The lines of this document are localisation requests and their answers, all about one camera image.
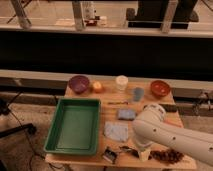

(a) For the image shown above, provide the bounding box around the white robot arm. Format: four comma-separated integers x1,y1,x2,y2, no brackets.
132,103,213,166

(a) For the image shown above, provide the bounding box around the brown grape bunch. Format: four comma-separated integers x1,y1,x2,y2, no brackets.
149,149,184,164

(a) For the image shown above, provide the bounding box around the blue cloth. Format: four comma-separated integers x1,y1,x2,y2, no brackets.
104,121,129,142

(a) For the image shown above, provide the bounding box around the blue sponge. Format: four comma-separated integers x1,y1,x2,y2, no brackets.
118,109,136,120

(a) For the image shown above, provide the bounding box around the orange carrot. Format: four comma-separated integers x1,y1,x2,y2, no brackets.
164,120,182,128

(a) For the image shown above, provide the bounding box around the black rectangular block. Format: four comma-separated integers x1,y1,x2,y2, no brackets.
161,104,178,112

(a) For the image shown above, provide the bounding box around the blue plastic cup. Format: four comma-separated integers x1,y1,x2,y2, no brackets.
133,87,144,102

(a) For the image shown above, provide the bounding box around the orange bowl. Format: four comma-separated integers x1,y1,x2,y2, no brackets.
150,80,171,97

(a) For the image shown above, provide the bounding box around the green plastic tray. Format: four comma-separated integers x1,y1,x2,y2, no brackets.
44,98,101,156

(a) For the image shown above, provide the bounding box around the white lidded cup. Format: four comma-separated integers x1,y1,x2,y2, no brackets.
115,75,128,91

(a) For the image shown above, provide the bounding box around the orange round fruit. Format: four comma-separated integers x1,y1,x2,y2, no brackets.
92,81,103,93

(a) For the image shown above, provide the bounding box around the purple bowl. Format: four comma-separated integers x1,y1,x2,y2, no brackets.
68,75,90,94

